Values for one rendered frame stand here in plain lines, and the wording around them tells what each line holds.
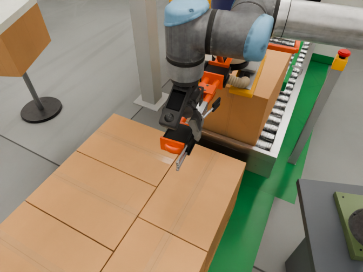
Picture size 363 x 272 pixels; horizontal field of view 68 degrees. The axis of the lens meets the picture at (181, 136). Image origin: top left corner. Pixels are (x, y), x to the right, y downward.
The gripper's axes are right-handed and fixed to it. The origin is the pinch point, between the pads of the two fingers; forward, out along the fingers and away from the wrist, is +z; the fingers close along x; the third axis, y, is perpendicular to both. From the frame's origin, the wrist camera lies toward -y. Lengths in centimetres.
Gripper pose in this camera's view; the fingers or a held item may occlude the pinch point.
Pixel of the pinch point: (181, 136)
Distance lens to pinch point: 79.2
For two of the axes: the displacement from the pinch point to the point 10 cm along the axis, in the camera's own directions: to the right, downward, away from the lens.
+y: 3.9, -6.7, 6.3
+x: -9.2, -2.9, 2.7
